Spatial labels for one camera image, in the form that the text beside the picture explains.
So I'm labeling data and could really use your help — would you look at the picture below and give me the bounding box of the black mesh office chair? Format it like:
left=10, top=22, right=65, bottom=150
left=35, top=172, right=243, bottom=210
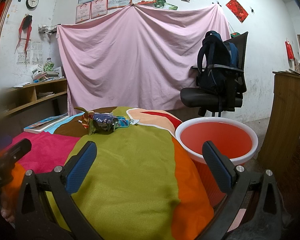
left=180, top=31, right=249, bottom=118

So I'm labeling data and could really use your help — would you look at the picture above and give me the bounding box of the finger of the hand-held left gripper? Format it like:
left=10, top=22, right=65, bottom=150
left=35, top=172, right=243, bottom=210
left=0, top=135, right=13, bottom=153
left=5, top=138, right=32, bottom=164

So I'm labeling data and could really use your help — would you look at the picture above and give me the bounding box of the wooden cabinet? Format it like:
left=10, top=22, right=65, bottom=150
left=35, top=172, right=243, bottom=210
left=256, top=71, right=300, bottom=160

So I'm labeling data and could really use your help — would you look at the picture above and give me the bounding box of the dark blue wrapper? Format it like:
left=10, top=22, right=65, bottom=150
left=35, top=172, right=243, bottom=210
left=93, top=112, right=115, bottom=132

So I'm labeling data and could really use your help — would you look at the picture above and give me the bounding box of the red hanging packet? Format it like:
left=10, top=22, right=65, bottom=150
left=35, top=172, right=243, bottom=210
left=285, top=38, right=295, bottom=60

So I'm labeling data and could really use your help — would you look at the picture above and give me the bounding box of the stack of books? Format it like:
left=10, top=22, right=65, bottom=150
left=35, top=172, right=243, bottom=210
left=32, top=67, right=65, bottom=82

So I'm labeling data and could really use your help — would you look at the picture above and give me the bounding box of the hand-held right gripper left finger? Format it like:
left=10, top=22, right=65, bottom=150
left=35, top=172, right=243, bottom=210
left=15, top=141, right=103, bottom=240

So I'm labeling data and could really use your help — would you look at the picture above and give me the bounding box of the red diamond paper decoration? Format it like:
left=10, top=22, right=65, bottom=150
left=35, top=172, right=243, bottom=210
left=225, top=0, right=249, bottom=23

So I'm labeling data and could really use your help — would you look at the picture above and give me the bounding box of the pink hanging sheet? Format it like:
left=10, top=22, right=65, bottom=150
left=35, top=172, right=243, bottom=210
left=56, top=5, right=232, bottom=117

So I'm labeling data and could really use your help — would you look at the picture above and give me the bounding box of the person's left hand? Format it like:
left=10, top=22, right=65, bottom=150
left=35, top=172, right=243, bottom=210
left=0, top=189, right=17, bottom=224

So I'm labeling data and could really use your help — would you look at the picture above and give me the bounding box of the group of wall certificates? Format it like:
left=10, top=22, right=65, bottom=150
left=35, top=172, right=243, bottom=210
left=75, top=0, right=171, bottom=24

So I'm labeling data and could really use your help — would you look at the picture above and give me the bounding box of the wooden shelf unit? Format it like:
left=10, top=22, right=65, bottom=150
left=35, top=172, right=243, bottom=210
left=0, top=78, right=68, bottom=120

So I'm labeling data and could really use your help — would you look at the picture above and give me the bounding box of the metal wire wall rack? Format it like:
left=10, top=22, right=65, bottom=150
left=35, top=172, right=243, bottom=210
left=38, top=24, right=57, bottom=35

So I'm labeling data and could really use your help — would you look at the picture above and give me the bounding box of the illustrated book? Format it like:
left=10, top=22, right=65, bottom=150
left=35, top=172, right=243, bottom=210
left=24, top=114, right=69, bottom=133

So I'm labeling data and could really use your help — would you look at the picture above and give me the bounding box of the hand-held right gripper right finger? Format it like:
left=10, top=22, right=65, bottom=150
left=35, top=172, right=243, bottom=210
left=202, top=141, right=283, bottom=240

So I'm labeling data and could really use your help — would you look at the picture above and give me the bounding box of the orange bucket with white rim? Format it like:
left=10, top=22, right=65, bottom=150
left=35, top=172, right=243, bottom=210
left=175, top=117, right=259, bottom=205

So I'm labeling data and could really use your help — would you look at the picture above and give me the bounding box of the paper wall calendar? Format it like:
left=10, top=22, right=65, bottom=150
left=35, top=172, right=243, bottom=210
left=17, top=41, right=43, bottom=65

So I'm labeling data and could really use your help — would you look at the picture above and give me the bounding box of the glass jar of green sweets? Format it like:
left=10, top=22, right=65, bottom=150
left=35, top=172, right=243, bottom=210
left=44, top=58, right=55, bottom=72

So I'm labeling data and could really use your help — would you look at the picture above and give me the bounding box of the dark blue backpack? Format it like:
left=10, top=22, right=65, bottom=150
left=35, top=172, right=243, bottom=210
left=197, top=31, right=239, bottom=117

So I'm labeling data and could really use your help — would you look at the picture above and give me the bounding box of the colourful patchwork tablecloth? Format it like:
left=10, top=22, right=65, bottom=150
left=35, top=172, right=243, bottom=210
left=1, top=106, right=215, bottom=240

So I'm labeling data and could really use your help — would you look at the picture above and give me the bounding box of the red hanging neckerchief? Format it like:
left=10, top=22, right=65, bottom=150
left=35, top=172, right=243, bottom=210
left=15, top=15, right=33, bottom=53

